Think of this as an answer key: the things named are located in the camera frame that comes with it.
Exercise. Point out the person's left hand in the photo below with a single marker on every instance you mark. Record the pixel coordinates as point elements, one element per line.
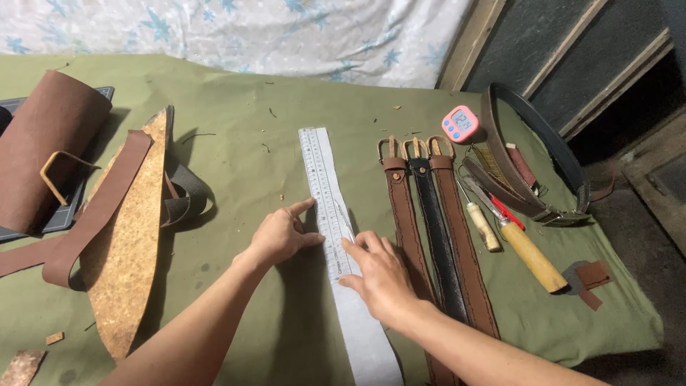
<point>276,236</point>

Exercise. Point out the person's right hand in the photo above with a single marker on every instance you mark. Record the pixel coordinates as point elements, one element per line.
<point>386,279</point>

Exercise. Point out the thin metal craft knife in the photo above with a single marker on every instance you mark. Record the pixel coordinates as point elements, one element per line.
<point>343,217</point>

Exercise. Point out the steel ruler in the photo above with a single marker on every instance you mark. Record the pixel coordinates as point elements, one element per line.
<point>321,182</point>

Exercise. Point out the brown stitched belt with rivet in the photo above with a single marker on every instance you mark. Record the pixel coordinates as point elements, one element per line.
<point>407,225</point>

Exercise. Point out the light grey leather strip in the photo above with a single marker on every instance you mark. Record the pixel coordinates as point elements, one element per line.
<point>367,338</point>

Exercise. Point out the black stitched belt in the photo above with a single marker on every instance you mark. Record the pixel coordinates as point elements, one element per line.
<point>437,230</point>

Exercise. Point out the green canvas table cloth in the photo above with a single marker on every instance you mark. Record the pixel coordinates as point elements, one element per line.
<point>241,161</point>

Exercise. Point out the tan speckled leather piece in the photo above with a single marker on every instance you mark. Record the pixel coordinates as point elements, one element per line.
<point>131,241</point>

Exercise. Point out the olive textured leather strip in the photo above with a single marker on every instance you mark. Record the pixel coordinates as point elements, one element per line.
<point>489,163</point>

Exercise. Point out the coiled dark brown belt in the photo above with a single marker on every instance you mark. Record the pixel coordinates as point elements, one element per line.
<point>498,155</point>

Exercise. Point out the pink digital timer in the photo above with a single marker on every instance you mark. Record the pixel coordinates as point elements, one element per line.
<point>460,124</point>

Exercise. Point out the reddish brown leather strip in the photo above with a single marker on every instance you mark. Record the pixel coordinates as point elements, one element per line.
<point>521,165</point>

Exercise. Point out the small grey leather piece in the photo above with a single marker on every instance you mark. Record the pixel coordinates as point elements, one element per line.
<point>571,279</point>

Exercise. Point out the small brown leather scrap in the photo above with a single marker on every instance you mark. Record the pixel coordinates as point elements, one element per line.
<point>590,299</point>

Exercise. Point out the white blue floral sheet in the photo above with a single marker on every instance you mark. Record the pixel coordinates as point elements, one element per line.
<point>241,32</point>

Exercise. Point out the small brown leather square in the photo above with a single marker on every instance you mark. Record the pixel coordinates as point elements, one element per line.
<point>594,274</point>

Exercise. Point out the coiled black belt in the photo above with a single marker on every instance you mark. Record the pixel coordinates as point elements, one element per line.
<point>552,139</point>

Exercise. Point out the dark cutting mat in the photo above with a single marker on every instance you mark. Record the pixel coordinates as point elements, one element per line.
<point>59,217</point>

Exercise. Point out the small tan leather scrap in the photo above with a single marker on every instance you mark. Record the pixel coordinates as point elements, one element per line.
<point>54,338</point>

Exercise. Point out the rolled brown leather sheet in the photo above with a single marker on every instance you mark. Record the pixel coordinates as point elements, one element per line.
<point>43,145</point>

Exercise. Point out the wooden framed dark panel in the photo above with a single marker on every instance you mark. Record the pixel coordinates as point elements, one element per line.
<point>562,53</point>

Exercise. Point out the speckled brown leather offcut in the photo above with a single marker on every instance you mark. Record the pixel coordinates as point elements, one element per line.
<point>21,369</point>

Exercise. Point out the brass rectangular buckle frame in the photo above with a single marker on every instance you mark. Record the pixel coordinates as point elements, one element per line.
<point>51,174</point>

